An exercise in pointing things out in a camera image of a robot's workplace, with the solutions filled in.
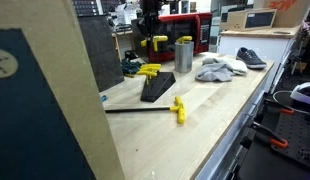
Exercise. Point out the dark grey felt panel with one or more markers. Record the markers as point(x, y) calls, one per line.
point(101, 51)

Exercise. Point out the white terry towel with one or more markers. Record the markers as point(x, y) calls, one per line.
point(236, 66)

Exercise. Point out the cardboard box on counter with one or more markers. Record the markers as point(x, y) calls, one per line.
point(249, 19)

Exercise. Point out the grey ribbed cloth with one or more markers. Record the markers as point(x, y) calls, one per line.
point(214, 72)

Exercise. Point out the white side counter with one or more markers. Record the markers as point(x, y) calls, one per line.
point(274, 44)

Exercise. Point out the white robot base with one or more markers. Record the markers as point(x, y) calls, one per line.
point(299, 96)

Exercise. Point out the large yellow T-handle wrench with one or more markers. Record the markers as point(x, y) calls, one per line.
point(178, 107)

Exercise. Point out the red black microwave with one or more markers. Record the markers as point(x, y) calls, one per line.
point(197, 25)

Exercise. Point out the black perforated plate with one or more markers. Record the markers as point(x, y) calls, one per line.
point(295, 129)

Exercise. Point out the dark grey sneaker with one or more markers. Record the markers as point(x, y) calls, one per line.
point(250, 58)

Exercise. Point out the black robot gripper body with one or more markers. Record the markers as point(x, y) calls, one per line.
point(150, 13)

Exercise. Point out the yellow T-handle hex key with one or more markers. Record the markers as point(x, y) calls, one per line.
point(154, 41)

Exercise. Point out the yellow hex key in stand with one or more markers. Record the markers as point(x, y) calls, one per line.
point(148, 74)
point(152, 71)
point(151, 66)

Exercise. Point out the grey metal tin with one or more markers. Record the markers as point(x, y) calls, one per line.
point(183, 56)

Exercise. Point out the black orange clamp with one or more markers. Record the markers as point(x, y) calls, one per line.
point(274, 139)

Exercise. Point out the black wedge key stand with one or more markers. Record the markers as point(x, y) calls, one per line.
point(157, 86)

